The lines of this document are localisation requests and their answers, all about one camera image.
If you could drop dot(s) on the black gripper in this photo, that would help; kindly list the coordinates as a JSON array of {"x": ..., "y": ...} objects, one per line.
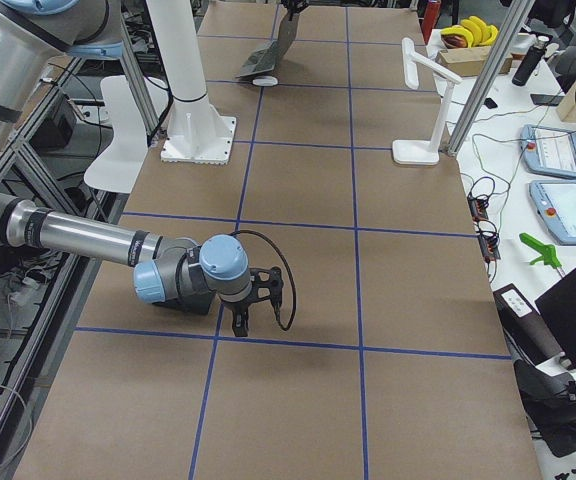
[
  {"x": 295, "y": 6},
  {"x": 234, "y": 306}
]

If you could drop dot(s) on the grey laptop computer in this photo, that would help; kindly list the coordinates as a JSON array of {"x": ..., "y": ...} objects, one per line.
[{"x": 268, "y": 55}]

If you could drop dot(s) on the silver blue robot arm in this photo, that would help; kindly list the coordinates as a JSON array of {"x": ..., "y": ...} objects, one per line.
[{"x": 174, "y": 273}]

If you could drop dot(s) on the cardboard lamp box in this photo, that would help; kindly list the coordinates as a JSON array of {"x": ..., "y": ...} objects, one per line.
[{"x": 466, "y": 62}]

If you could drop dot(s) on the yellow banana bunch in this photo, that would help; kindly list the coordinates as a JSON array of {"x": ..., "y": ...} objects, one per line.
[{"x": 470, "y": 32}]

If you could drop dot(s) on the black water bottle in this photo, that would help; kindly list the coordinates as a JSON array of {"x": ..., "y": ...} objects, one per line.
[{"x": 530, "y": 61}]

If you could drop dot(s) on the black smartphone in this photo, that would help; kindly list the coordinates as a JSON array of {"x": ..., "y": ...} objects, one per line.
[{"x": 546, "y": 99}]

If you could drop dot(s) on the upper blue teach pendant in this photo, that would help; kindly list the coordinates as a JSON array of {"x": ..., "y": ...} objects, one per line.
[{"x": 548, "y": 151}]

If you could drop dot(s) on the blue teach pendant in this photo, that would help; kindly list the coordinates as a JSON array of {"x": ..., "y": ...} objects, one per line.
[
  {"x": 555, "y": 202},
  {"x": 548, "y": 151}
]

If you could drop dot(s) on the green plastic tool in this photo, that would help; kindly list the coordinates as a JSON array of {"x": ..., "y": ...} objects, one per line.
[{"x": 547, "y": 253}]

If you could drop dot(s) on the lower blue teach pendant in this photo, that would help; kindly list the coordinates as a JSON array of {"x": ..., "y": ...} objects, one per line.
[{"x": 555, "y": 202}]

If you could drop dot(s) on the white wireless mouse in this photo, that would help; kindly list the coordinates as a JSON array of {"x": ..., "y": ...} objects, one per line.
[{"x": 265, "y": 81}]

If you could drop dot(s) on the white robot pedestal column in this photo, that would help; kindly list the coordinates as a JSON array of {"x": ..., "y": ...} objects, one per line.
[{"x": 196, "y": 132}]

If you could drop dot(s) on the aluminium frame post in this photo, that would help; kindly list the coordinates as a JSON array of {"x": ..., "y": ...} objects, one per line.
[{"x": 517, "y": 12}]

